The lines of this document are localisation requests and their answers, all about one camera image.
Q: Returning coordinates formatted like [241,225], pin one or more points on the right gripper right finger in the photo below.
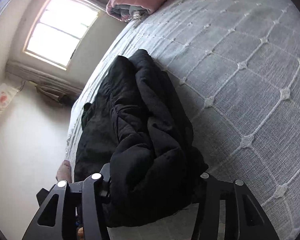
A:
[244,217]

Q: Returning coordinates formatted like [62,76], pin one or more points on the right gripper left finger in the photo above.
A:
[66,207]

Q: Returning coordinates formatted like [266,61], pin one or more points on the black padded coat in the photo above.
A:
[137,125]

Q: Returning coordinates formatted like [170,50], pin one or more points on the folded pink floral quilt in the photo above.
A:
[64,172]

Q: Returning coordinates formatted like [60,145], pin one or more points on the beige curtain left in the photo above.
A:
[53,90]

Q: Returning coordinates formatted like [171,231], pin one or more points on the grey tufted bedspread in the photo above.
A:
[235,65]

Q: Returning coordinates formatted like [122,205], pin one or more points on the bright window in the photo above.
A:
[58,30]

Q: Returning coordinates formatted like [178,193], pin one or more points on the wall calendar poster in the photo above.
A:
[7,93]

